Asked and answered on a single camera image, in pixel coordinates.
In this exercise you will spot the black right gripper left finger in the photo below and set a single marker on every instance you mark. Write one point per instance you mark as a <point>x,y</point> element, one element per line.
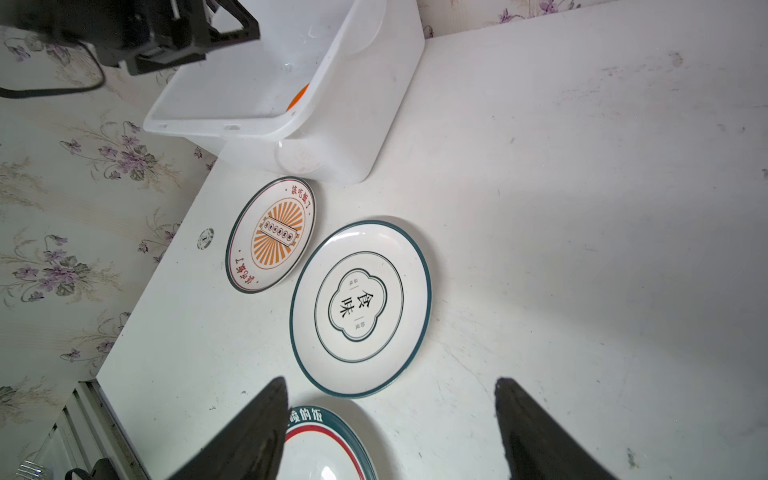
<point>251,445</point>

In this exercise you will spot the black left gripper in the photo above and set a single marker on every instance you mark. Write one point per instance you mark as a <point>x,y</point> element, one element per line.
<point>151,36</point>

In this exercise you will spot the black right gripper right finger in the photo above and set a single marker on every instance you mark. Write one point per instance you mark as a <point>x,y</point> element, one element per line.
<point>536,446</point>

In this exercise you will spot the green rimmed white plate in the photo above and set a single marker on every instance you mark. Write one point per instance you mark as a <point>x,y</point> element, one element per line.
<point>321,445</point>

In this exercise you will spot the orange plastic plate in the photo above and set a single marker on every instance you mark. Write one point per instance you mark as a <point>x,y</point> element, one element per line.
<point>297,97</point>

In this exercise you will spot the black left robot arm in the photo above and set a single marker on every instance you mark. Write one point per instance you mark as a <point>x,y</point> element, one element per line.
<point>57,25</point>

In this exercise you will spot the white plastic bin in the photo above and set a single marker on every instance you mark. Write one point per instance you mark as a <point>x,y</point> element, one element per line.
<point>359,58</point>

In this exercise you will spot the white plate black flower outline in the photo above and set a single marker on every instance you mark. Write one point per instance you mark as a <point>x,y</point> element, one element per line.
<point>360,309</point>

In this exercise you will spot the white plate orange fan centre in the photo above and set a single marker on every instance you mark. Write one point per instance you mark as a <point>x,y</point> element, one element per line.
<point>270,235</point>

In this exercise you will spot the aluminium rail base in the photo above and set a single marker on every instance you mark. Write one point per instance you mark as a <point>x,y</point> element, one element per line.
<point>84,434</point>

